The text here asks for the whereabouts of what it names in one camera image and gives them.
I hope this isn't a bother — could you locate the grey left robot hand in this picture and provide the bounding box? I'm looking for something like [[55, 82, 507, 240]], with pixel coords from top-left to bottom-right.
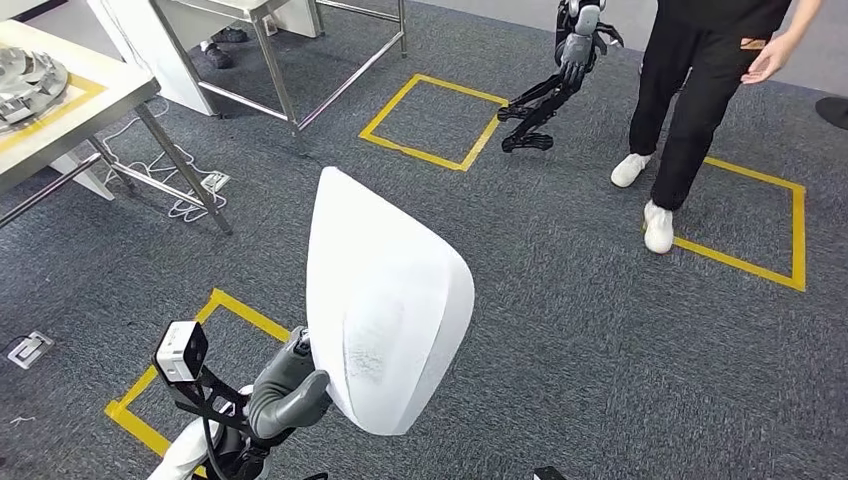
[[254, 326, 333, 433]]

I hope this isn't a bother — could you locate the white curved plastic part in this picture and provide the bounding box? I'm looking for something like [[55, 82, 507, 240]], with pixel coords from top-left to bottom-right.
[[304, 165, 476, 437]]

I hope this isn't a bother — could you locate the stainless steel workbench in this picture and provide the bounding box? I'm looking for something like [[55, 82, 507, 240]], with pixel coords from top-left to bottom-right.
[[0, 19, 234, 236]]

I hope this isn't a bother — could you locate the metal floor socket plate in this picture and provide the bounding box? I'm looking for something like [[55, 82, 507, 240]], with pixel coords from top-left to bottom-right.
[[7, 331, 54, 370]]

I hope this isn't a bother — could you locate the person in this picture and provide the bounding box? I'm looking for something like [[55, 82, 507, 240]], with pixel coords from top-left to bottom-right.
[[198, 26, 250, 71], [609, 0, 826, 256]]

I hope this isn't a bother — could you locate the stainless steel table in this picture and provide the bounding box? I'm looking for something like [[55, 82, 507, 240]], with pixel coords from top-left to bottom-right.
[[148, 0, 409, 140]]

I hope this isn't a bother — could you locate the grey wheel hubcap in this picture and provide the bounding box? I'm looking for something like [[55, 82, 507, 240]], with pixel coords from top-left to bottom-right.
[[0, 44, 70, 134]]

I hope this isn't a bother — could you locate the black humanoid robot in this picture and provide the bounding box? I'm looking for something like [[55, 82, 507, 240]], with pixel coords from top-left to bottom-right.
[[496, 0, 625, 154]]

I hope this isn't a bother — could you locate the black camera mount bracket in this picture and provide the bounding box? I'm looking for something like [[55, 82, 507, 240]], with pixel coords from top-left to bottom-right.
[[168, 367, 256, 439]]

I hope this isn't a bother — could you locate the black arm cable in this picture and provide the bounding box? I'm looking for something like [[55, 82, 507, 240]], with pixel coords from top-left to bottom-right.
[[197, 397, 329, 480]]

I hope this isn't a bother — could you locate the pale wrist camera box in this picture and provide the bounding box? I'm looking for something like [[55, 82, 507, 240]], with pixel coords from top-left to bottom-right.
[[154, 321, 210, 384]]

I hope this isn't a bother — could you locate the white floor cable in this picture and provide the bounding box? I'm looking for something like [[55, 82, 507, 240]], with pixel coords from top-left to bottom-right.
[[99, 97, 230, 223]]

